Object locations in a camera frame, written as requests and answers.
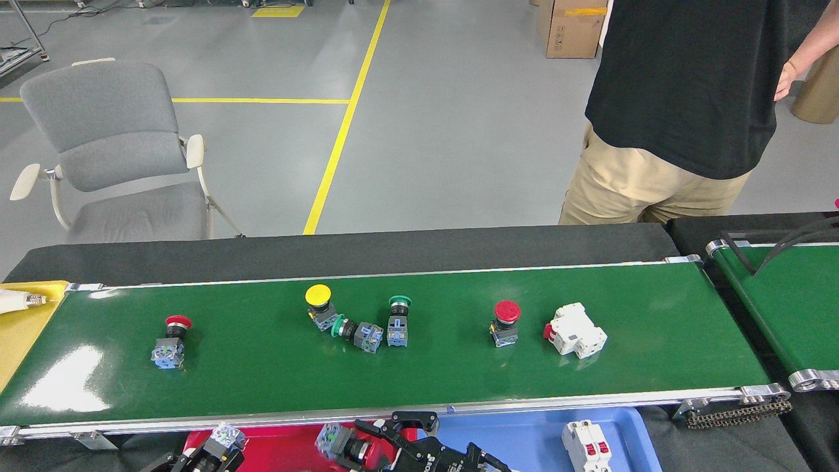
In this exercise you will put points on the brown cardboard box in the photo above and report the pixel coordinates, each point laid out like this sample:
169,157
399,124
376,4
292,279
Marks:
570,33

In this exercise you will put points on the grey padded armchair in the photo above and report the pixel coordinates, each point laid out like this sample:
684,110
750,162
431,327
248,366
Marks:
105,124

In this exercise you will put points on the blue plastic bin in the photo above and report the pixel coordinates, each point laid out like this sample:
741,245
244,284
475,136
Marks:
518,446

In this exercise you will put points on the grey metal frame trolley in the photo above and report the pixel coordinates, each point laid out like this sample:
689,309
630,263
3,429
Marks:
13,60

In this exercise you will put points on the white circuit breaker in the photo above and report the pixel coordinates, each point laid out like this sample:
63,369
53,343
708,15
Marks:
577,331
586,449

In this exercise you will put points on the black triangular guide bracket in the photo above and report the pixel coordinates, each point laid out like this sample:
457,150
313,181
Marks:
754,267

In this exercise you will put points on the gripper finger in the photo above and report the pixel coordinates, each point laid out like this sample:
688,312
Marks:
233,462
174,464

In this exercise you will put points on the red plastic bin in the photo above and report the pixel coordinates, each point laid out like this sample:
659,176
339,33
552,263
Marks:
282,452

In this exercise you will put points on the yellow mushroom push button switch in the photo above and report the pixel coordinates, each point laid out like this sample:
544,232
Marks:
318,295

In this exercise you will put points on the person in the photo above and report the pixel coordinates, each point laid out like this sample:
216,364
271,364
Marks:
688,85

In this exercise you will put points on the white silver-tipped sensor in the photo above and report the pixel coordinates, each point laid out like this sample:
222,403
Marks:
16,301

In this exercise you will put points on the green mushroom push button switch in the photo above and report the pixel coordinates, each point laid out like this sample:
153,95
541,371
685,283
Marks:
369,337
397,331

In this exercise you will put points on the person's left hand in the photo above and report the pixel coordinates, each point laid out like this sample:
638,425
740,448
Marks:
786,82

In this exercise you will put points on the short green conveyor belt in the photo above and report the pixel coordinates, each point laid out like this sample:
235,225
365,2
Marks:
786,308

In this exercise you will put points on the yellow plastic bin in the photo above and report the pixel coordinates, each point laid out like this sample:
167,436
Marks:
26,341

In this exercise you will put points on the long green conveyor belt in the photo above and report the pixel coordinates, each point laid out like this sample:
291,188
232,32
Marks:
249,367

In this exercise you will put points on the person's left forearm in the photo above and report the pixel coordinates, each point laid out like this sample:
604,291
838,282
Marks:
816,46

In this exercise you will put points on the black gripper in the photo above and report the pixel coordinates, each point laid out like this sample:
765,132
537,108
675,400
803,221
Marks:
459,462

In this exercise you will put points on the red mushroom push button switch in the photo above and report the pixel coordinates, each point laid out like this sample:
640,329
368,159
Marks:
328,439
227,436
168,354
507,311

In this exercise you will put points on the potted plant in brown pot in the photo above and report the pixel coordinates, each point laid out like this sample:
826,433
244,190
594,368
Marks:
819,98

